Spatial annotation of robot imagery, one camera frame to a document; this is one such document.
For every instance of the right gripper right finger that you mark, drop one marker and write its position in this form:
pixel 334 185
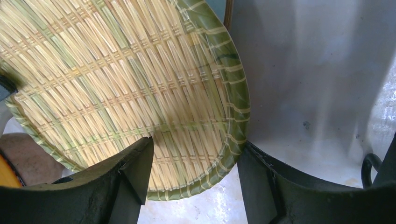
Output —
pixel 277 193

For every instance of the light green round plate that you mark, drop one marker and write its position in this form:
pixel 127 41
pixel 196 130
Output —
pixel 223 9

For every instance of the yellow-rimmed patterned plate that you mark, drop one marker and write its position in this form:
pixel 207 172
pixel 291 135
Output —
pixel 95 76

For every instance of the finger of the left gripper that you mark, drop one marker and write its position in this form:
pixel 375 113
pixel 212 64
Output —
pixel 8 85

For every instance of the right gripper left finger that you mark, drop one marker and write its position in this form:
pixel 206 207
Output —
pixel 109 192

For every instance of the black wire dish rack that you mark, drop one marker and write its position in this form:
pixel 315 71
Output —
pixel 386 169

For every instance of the yellow bowl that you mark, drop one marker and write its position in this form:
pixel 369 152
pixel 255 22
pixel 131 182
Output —
pixel 33 164

